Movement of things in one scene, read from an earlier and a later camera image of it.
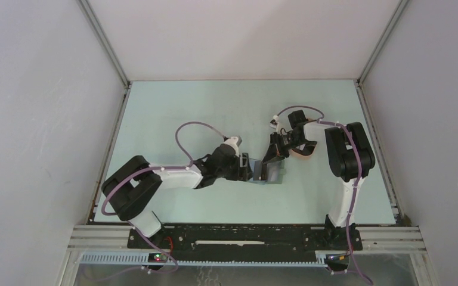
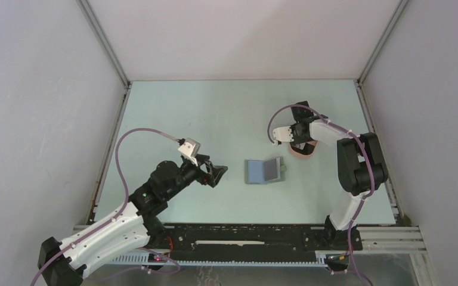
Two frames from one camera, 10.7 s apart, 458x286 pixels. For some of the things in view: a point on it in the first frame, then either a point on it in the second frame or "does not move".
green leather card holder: [271, 173] does not move
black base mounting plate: [248, 242] does not move
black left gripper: [241, 173] to [214, 172]
